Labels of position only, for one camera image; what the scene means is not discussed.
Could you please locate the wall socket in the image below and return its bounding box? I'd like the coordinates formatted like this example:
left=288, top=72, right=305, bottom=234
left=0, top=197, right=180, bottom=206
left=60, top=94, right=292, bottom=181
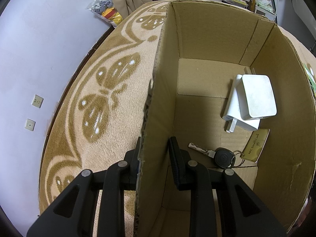
left=25, top=119, right=36, bottom=131
left=32, top=95, right=44, bottom=109

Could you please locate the plastic bag of toys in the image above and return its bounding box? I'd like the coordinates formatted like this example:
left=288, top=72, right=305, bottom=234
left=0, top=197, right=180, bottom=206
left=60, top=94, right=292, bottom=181
left=85, top=0, right=123, bottom=28

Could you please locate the upper wall socket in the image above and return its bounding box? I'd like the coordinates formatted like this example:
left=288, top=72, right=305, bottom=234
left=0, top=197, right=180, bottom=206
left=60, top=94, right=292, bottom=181
left=32, top=95, right=44, bottom=109

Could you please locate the beige NFC card tag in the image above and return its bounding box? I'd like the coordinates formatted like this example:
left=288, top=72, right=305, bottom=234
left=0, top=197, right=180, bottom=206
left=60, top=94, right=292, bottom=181
left=241, top=128, right=270, bottom=163

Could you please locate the white phone charger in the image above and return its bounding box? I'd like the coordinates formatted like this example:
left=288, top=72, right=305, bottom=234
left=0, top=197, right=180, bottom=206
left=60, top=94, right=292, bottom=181
left=222, top=74, right=260, bottom=133

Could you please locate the brown cardboard box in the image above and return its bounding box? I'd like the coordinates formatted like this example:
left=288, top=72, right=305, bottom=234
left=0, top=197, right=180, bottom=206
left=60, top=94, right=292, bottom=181
left=135, top=0, right=315, bottom=236

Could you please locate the beige patterned carpet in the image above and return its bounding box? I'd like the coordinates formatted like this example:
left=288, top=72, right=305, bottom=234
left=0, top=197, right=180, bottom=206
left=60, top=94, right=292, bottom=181
left=39, top=1, right=169, bottom=236

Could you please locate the white square power adapter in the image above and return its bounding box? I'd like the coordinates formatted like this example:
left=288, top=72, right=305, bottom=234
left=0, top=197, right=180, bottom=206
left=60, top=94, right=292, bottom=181
left=236, top=74, right=277, bottom=120

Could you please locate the lower wall socket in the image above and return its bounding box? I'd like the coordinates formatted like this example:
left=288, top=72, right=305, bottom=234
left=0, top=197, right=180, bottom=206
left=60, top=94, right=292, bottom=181
left=25, top=119, right=36, bottom=131

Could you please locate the black car key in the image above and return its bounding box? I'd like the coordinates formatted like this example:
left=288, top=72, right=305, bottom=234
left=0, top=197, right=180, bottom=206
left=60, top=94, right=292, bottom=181
left=188, top=142, right=236, bottom=170

